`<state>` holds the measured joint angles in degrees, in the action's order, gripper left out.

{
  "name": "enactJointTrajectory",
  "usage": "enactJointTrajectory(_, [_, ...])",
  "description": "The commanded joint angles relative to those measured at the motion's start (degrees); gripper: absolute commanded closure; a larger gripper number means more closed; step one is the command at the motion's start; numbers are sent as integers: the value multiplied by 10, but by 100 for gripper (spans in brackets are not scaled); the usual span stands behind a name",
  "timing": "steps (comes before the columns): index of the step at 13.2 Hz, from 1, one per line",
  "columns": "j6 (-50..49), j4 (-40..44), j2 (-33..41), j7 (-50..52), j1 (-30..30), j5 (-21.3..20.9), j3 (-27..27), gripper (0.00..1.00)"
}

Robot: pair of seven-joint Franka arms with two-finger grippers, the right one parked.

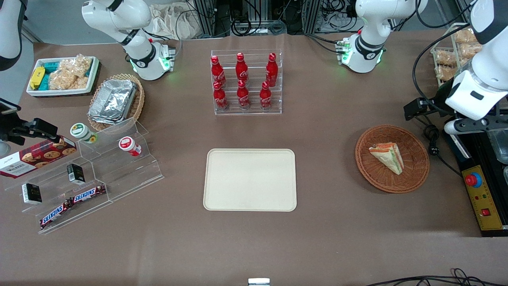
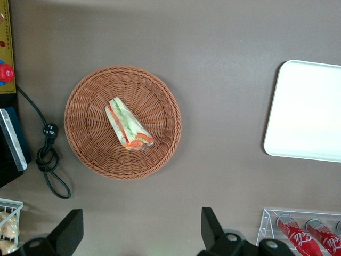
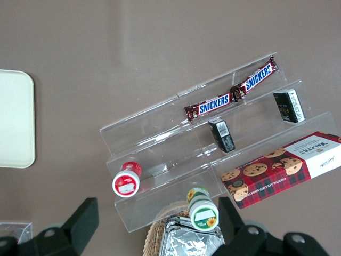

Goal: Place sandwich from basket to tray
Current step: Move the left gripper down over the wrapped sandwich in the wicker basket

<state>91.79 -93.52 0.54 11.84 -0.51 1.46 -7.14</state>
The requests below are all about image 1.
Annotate triangular sandwich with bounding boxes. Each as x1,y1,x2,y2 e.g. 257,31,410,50
369,142,405,176

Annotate round brown wicker basket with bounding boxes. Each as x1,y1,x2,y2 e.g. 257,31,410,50
355,125,430,194

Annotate oval light wicker basket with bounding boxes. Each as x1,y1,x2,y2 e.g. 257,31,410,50
87,73,146,132

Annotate beige rectangular tray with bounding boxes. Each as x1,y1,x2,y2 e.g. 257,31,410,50
203,148,298,212

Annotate red cookie box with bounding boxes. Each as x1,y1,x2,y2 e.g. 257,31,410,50
0,135,77,179

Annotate green lid yoghurt cup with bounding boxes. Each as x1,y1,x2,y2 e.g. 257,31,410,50
70,123,98,144

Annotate clear fried snack bag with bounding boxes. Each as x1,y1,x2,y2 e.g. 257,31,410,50
434,65,461,82
458,43,483,60
453,29,477,44
434,50,457,67

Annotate white rectangular bin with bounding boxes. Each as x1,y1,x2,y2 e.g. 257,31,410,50
26,56,100,97

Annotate yellow snack packet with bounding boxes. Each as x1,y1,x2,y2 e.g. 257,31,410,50
29,66,45,90

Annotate clear rice cracker bag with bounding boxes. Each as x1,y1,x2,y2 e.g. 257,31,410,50
59,54,93,77
48,70,89,91

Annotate small black box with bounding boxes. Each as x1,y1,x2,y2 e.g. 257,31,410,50
21,182,42,205
66,163,85,186

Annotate aluminium foil container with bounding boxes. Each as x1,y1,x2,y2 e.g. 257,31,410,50
88,79,138,125

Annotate snickers chocolate bar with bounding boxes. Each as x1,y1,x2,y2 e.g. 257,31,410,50
39,200,73,230
71,184,107,204

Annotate red lid yoghurt cup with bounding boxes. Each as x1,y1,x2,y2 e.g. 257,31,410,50
118,136,142,157

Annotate clear acrylic step display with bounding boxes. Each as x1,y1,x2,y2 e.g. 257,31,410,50
5,117,165,235

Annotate black machine with yellow panel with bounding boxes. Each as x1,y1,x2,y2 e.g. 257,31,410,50
448,119,508,238

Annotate red cola bottle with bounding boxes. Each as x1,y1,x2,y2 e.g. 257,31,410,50
213,81,229,111
265,52,279,87
237,79,251,110
235,52,249,83
210,55,226,88
259,81,273,110

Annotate clear acrylic bottle rack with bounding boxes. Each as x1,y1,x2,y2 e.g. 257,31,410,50
210,49,283,116

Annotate beige cloth bag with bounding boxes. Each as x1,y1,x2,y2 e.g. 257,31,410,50
149,2,200,41

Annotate black power cable with plug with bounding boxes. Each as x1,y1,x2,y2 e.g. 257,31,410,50
421,124,463,178

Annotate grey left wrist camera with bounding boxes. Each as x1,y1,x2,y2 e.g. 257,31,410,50
444,118,508,135

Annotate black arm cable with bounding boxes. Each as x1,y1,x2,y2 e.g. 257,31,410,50
412,23,473,116

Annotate white wire rack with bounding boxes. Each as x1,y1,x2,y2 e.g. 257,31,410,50
430,23,484,87

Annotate black base cables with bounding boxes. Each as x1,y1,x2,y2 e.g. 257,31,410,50
305,33,346,55

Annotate black floor cables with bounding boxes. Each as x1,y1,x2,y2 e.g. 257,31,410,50
364,268,508,286

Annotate background cable bundle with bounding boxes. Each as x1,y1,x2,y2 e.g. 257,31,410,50
230,0,287,37

